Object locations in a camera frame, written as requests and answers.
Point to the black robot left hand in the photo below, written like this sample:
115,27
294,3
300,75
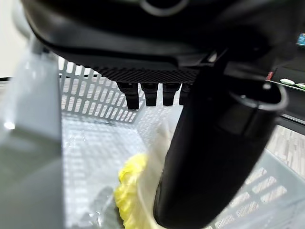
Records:
209,148

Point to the yellow napa cabbage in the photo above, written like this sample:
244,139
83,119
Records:
140,179

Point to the white perforated plastic basket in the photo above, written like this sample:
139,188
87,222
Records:
95,143

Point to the green white packet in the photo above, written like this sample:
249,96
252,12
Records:
287,81

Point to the black shelf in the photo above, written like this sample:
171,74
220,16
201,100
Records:
291,78

